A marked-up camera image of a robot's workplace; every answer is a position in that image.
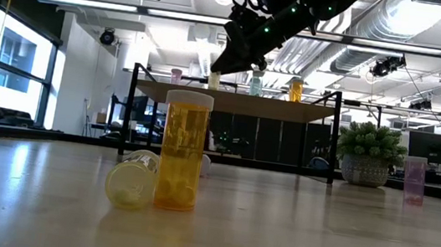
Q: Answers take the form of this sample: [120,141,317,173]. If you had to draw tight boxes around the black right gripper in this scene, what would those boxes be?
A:
[209,0,323,85]

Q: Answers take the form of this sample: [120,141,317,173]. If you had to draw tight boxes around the wooden shelf black metal frame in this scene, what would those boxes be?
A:
[117,61,346,186]

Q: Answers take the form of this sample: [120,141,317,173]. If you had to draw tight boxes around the orange pill bottle white cap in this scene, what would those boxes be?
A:
[287,77,305,104]
[152,87,216,214]

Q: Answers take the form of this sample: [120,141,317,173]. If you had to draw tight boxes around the black ceiling speaker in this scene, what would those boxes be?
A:
[98,27,117,47]

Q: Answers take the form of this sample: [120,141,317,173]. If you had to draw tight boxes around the black partition panels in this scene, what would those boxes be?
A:
[206,109,339,172]

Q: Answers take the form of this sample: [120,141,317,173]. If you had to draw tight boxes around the black aluminium table frame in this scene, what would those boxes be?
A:
[0,121,441,204]

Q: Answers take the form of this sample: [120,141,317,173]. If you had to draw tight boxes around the yellow pill bottle white cap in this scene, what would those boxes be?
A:
[101,145,162,213]
[206,69,223,91]

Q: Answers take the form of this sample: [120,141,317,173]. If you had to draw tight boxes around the green pill bottle white cap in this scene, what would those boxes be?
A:
[249,70,264,97]

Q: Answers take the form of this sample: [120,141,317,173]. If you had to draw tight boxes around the potted green succulent plant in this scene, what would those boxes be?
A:
[331,117,412,193]

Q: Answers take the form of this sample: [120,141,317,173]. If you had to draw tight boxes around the long ceiling light strip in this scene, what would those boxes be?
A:
[350,37,441,58]
[35,0,231,27]

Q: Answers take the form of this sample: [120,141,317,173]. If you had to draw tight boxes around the silver air duct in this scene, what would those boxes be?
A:
[270,0,441,98]

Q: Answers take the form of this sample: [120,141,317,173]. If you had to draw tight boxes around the black computer monitor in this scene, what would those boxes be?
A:
[405,129,441,166]

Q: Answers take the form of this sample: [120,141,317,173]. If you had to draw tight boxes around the black sofa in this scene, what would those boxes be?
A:
[0,106,37,130]

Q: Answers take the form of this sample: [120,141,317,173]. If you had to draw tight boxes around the pink pill bottle white cap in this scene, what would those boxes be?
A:
[169,67,184,85]
[399,155,429,208]

